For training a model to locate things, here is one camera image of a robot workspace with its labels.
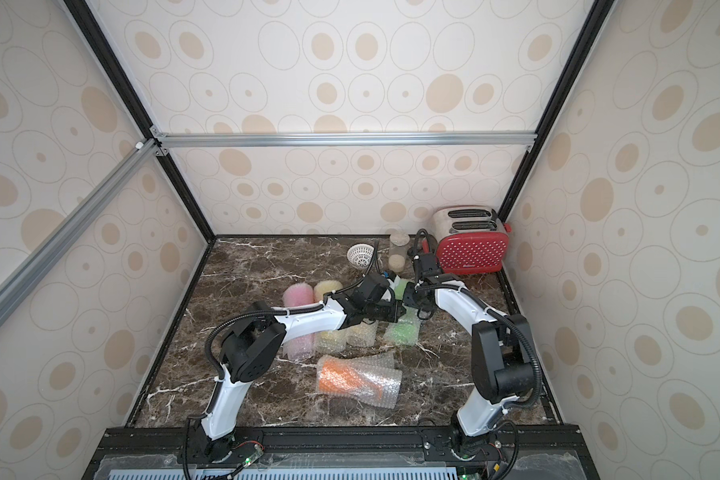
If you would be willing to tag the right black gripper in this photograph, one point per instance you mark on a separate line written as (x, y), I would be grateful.
(424, 263)

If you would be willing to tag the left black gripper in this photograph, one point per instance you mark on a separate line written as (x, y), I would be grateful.
(396, 306)

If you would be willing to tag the clear bubble wrap sheet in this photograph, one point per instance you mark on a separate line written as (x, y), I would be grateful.
(403, 327)

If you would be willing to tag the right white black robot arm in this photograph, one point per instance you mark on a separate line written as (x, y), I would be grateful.
(505, 368)

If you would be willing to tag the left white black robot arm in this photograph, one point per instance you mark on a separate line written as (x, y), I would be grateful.
(242, 349)

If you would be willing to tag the beige bubble wrapped glass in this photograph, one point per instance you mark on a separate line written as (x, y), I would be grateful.
(362, 335)

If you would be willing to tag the yellow bubble wrapped glass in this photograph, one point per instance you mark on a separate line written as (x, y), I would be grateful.
(328, 342)

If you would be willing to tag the pink bubble wrapped glass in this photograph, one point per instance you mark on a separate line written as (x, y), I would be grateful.
(299, 344)

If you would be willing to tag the orange bubble wrapped glass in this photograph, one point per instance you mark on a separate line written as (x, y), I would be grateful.
(372, 380)

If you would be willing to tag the white sink strainer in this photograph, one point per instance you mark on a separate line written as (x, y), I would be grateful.
(360, 255)

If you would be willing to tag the clear jar with powder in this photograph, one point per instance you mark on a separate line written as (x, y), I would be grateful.
(397, 257)

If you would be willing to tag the red toaster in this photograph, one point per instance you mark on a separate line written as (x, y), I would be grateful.
(469, 239)

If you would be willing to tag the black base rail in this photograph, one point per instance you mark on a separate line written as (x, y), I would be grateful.
(425, 451)

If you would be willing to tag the horizontal aluminium rail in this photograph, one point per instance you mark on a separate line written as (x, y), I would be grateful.
(362, 139)

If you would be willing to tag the left diagonal aluminium rail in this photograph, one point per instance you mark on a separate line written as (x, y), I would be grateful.
(15, 289)

